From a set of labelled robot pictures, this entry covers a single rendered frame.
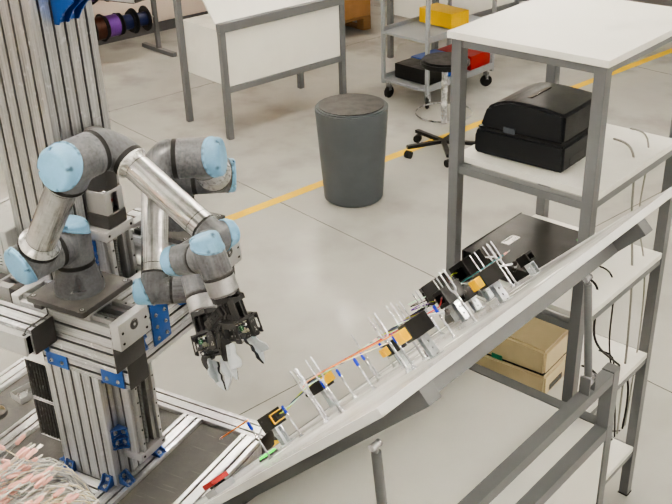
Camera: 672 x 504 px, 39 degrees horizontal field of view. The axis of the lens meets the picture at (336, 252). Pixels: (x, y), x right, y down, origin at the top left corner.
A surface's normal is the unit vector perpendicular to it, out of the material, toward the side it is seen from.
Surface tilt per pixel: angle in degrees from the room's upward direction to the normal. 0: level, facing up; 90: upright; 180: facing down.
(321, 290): 0
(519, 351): 90
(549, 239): 0
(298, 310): 0
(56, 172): 84
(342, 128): 94
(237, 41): 90
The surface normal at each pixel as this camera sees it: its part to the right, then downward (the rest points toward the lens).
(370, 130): 0.48, 0.45
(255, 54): 0.66, 0.34
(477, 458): -0.04, -0.88
